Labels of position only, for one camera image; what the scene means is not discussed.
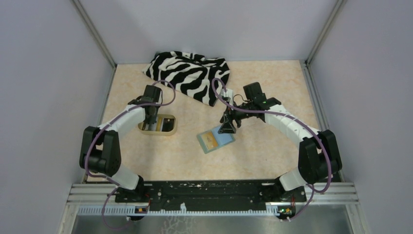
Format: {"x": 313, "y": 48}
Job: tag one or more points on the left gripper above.
{"x": 152, "y": 120}

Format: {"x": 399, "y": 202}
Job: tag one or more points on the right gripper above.
{"x": 227, "y": 126}

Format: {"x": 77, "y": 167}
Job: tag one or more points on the white card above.
{"x": 151, "y": 124}

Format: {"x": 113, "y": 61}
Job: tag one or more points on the beige oval tray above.
{"x": 143, "y": 127}

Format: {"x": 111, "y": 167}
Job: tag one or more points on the green card holder wallet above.
{"x": 222, "y": 139}

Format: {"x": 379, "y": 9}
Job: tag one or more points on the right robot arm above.
{"x": 318, "y": 156}

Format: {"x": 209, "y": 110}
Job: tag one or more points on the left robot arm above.
{"x": 100, "y": 154}

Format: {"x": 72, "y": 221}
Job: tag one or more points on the dark VIP card upper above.
{"x": 168, "y": 124}

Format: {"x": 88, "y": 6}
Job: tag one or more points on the yellow card in holder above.
{"x": 209, "y": 141}

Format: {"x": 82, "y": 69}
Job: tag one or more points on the zebra striped cloth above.
{"x": 189, "y": 73}

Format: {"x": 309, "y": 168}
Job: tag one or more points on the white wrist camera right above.
{"x": 227, "y": 95}

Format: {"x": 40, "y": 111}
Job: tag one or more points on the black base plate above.
{"x": 211, "y": 195}

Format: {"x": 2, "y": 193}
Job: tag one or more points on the aluminium front rail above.
{"x": 97, "y": 198}

